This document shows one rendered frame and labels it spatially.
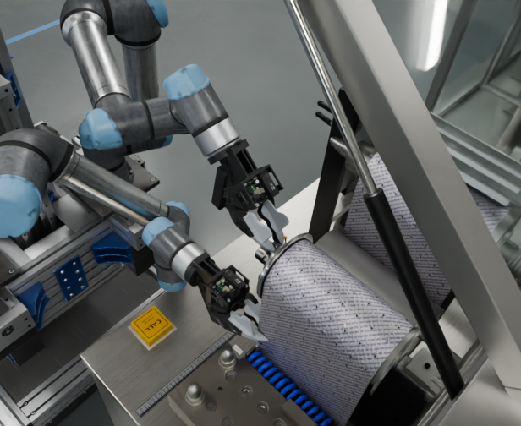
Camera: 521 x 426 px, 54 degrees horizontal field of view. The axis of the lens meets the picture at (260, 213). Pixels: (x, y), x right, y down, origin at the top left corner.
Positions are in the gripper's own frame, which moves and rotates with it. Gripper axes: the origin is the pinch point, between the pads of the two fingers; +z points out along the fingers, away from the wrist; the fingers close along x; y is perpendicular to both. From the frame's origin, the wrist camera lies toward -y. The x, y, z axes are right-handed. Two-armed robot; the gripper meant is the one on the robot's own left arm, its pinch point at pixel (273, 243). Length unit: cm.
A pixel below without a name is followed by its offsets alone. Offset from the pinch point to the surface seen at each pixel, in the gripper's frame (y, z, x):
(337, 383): 9.1, 24.4, -8.3
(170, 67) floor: -230, -81, 131
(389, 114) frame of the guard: 60, -18, -22
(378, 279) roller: 10.5, 14.9, 9.4
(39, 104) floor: -242, -95, 46
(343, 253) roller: 5.2, 8.6, 9.3
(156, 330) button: -35.1, 8.6, -18.7
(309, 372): 2.0, 23.1, -8.3
